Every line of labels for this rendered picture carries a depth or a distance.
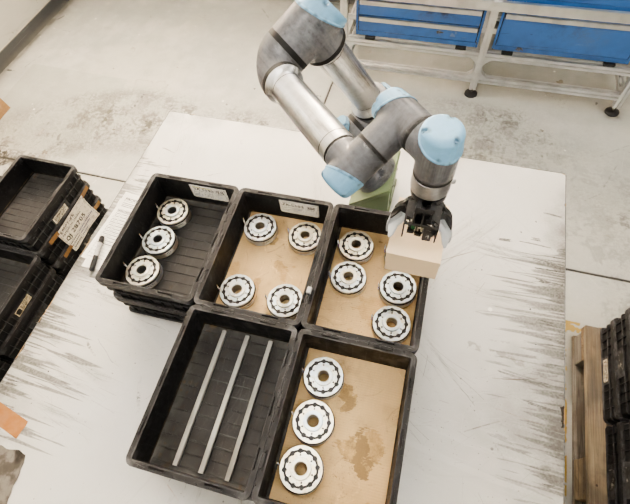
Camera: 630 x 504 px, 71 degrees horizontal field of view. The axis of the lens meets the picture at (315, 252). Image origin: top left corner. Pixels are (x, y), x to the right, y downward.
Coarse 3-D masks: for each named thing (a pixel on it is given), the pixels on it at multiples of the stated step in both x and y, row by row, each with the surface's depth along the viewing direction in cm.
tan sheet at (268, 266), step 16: (288, 224) 140; (320, 224) 139; (240, 240) 138; (288, 240) 137; (240, 256) 135; (256, 256) 135; (272, 256) 134; (288, 256) 134; (304, 256) 134; (240, 272) 132; (256, 272) 132; (272, 272) 131; (288, 272) 131; (304, 272) 131; (256, 288) 129; (272, 288) 129; (304, 288) 128; (256, 304) 127
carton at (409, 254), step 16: (448, 208) 103; (400, 224) 102; (400, 240) 100; (416, 240) 100; (432, 240) 99; (400, 256) 98; (416, 256) 98; (432, 256) 97; (416, 272) 102; (432, 272) 100
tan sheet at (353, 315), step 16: (384, 240) 135; (336, 256) 133; (384, 256) 132; (368, 272) 129; (384, 272) 129; (368, 288) 127; (400, 288) 126; (336, 304) 125; (352, 304) 125; (368, 304) 124; (384, 304) 124; (320, 320) 123; (336, 320) 122; (352, 320) 122; (368, 320) 122; (368, 336) 120
